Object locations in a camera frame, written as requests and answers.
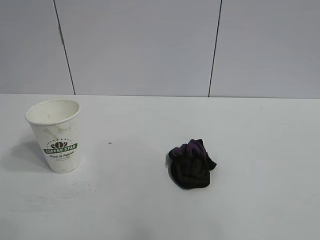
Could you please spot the white paper coffee cup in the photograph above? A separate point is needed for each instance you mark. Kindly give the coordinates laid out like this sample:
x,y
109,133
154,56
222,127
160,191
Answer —
x,y
60,140

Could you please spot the black purple cloth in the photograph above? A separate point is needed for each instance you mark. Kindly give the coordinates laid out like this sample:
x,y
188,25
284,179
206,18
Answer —
x,y
192,170

